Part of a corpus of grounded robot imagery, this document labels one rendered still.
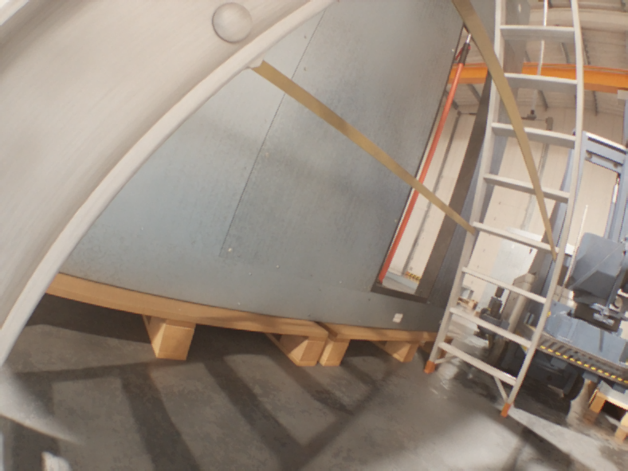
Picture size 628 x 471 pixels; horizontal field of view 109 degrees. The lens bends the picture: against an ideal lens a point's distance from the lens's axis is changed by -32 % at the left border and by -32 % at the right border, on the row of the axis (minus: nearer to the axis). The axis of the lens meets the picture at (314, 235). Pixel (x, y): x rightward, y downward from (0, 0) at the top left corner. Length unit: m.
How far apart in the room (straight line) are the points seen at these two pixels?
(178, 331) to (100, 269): 0.30
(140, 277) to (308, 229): 0.63
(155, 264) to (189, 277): 0.12
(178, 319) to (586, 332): 2.03
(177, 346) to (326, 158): 0.83
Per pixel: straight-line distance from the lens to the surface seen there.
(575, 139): 1.45
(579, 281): 2.16
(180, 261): 1.06
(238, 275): 1.15
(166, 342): 1.05
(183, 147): 0.99
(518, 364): 2.93
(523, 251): 7.52
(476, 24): 0.36
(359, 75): 1.35
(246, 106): 1.06
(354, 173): 1.33
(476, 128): 2.32
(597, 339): 2.17
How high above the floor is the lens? 0.56
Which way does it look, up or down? 2 degrees down
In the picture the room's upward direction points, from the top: 22 degrees clockwise
